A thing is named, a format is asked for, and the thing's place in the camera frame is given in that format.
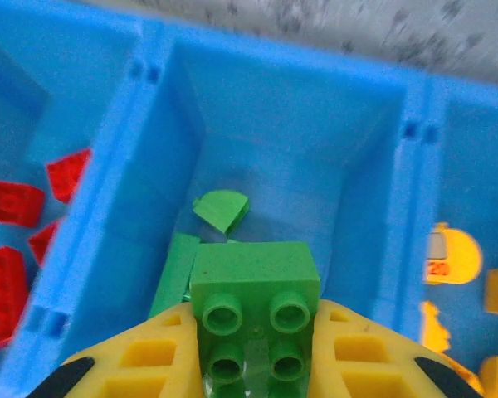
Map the green rounded lego piece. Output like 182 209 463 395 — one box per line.
192 189 251 235

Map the small red lego brick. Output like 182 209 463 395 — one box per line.
0 181 46 228

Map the orange rounded printed lego piece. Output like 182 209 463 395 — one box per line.
422 222 482 286

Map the red long lego brick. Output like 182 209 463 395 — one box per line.
45 148 92 204
0 245 29 353

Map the blue plastic bin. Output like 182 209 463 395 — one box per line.
392 74 498 398
0 31 431 398
0 0 150 376

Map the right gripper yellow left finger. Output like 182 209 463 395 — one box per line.
27 304 204 398

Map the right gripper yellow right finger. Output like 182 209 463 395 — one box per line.
310 298 486 398

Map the green long lego brick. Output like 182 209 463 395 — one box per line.
148 231 201 320

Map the green square lego brick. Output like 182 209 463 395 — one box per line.
189 240 320 398

